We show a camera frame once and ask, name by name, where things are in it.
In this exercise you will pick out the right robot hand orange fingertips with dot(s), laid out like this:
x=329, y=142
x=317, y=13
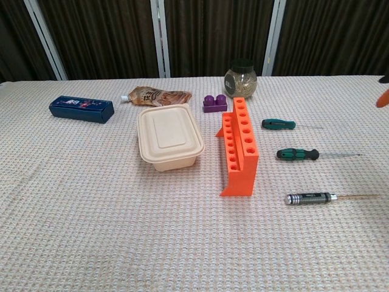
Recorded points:
x=383, y=98

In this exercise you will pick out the silver black precision screwdriver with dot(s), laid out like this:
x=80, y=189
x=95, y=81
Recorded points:
x=310, y=197

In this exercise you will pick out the orange tool holder rack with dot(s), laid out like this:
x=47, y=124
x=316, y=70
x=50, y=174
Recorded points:
x=243, y=179

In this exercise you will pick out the glass jar black lid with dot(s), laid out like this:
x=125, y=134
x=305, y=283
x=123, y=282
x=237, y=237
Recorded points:
x=243, y=85

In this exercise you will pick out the purple toy building brick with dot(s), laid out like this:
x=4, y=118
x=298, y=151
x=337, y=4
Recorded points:
x=214, y=106

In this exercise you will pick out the beige lidded food container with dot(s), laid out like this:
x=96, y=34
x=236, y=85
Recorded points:
x=170, y=130

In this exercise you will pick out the brown spouted sauce pouch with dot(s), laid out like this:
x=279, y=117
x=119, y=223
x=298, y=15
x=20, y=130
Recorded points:
x=158, y=95

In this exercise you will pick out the dark brown curtain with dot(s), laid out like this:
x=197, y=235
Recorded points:
x=106, y=36

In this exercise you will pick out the dark blue cardboard box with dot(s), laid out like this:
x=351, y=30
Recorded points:
x=79, y=111

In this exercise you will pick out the beige waffle tablecloth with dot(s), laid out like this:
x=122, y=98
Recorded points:
x=91, y=213

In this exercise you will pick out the white frame post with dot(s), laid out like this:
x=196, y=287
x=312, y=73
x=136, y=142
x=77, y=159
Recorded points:
x=159, y=36
x=273, y=30
x=45, y=36

